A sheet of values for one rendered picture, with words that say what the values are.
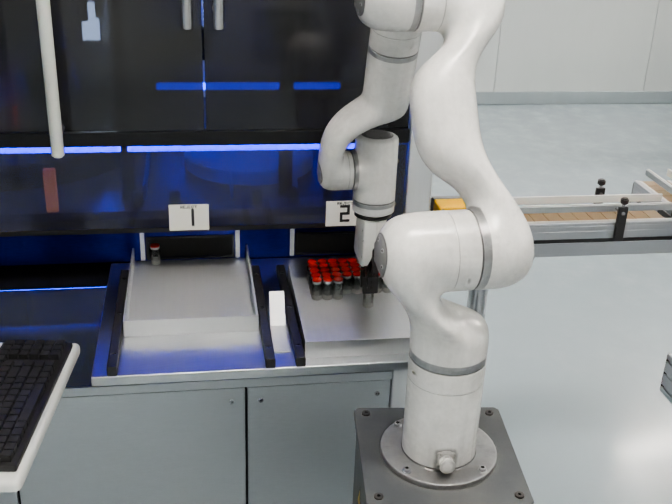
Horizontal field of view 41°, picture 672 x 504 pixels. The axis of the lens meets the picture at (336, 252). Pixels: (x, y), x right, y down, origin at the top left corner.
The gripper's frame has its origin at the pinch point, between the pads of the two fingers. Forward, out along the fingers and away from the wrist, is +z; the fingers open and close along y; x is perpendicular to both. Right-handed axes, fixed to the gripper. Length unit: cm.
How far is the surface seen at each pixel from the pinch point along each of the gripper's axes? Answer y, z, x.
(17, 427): 29, 11, -66
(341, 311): 1.9, 5.9, -5.9
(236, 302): -3.8, 5.9, -27.2
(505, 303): -160, 94, 94
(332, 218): -17.8, -6.8, -5.3
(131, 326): 8.3, 3.8, -47.9
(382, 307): 0.9, 5.9, 3.0
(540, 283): -178, 94, 116
